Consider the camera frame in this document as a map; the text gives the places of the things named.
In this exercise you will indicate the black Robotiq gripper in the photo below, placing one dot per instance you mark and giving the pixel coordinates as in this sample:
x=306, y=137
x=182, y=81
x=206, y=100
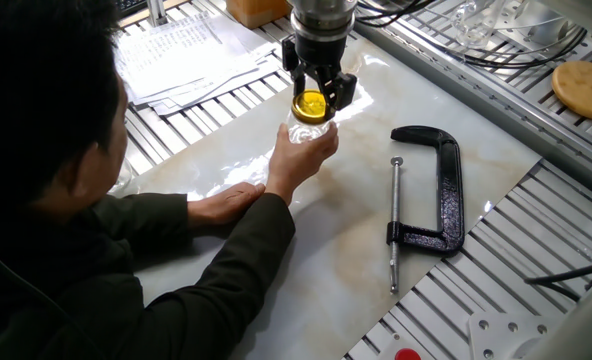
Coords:
x=321, y=49

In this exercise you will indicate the gold metal jar lid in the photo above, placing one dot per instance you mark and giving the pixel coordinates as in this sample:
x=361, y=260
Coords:
x=308, y=106

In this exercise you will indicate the clear glass jar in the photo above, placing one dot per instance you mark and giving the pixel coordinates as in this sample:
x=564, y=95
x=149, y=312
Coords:
x=306, y=132

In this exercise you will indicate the right forearm dark sleeve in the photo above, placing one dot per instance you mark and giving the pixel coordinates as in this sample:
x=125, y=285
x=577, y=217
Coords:
x=226, y=280

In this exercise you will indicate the left forearm dark sleeve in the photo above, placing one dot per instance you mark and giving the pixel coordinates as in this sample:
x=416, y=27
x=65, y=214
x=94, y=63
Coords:
x=151, y=225

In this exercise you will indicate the clear empty jar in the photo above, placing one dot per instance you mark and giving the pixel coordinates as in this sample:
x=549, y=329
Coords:
x=123, y=177

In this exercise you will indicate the person's right hand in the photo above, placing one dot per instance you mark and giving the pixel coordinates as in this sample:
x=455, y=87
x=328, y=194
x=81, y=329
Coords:
x=296, y=160

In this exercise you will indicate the person's left hand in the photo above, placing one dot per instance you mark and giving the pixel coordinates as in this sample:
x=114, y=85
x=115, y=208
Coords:
x=223, y=206

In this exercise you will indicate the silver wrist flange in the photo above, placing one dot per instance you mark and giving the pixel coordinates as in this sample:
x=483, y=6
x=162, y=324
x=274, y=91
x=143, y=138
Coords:
x=323, y=17

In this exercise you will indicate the wooden block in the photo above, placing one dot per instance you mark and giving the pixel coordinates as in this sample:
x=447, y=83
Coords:
x=256, y=12

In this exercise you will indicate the white printed paper stack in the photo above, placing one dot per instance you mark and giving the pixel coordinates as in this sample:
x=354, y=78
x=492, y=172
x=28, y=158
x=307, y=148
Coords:
x=191, y=60

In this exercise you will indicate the marble pattern board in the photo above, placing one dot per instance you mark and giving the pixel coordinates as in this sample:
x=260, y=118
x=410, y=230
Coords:
x=356, y=225

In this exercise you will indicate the clear glass vessel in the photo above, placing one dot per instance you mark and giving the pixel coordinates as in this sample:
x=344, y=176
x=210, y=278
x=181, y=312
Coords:
x=468, y=25

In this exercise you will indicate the black C-clamp steel screw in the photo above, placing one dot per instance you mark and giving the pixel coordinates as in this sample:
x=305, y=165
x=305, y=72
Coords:
x=448, y=200

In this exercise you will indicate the black keyboard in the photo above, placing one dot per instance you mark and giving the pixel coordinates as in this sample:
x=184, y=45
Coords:
x=131, y=6

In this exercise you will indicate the clear plastic container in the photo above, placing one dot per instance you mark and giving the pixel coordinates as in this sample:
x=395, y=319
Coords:
x=541, y=25

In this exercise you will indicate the wooden round stand with dowel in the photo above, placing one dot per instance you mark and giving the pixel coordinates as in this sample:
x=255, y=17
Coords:
x=581, y=95

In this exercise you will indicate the person's head black hair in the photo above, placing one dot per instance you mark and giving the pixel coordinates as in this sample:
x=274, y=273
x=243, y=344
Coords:
x=41, y=100

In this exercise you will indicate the white button box red button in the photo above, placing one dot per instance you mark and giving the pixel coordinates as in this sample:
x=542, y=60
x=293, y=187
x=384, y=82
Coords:
x=407, y=355

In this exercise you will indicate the white perforated mounting plate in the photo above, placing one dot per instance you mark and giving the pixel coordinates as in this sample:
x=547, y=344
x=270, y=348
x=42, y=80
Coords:
x=501, y=335

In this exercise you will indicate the person's torso dark jacket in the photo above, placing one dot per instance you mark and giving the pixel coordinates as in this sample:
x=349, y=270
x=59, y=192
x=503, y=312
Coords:
x=26, y=310

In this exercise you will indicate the grey aluminium rail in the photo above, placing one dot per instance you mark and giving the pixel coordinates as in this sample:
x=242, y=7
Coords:
x=476, y=92

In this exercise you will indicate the silver metal post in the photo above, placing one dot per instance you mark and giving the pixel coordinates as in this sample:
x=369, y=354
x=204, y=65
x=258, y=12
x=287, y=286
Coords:
x=157, y=12

